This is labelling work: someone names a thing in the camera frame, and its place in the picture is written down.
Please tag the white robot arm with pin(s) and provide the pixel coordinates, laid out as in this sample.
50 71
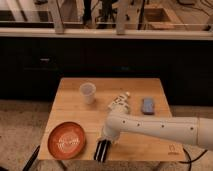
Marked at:
187 130

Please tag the wooden table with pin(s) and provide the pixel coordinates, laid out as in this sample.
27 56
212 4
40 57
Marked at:
69 106

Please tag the translucent plastic cup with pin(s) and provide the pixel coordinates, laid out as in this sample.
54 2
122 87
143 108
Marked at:
88 91

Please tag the dark counter cabinet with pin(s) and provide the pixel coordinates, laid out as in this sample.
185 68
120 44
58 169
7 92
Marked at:
32 62

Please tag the blue sponge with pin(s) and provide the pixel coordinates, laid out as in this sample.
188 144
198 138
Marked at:
148 106

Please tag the orange ceramic bowl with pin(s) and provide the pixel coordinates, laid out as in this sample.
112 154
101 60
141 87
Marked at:
66 140

